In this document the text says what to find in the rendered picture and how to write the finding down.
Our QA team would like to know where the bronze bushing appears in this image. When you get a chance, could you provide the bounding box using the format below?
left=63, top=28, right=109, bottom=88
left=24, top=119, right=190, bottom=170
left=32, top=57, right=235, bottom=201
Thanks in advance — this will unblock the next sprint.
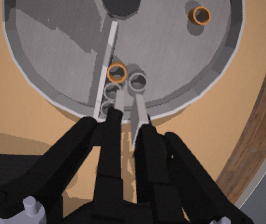
left=107, top=61, right=127, bottom=83
left=188, top=6, right=211, bottom=25

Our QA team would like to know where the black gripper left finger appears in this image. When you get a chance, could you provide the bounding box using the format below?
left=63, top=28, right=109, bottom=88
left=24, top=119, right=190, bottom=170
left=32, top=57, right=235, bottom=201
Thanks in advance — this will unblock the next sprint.
left=0, top=90, right=125, bottom=224

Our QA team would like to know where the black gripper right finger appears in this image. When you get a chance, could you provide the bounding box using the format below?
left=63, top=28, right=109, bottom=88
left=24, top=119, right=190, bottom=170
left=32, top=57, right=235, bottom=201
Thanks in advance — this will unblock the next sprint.
left=130, top=93, right=254, bottom=224

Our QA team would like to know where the grey round turntable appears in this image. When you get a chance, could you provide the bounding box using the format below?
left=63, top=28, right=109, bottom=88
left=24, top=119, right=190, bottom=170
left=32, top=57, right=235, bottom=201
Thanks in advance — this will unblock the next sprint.
left=2, top=0, right=245, bottom=123

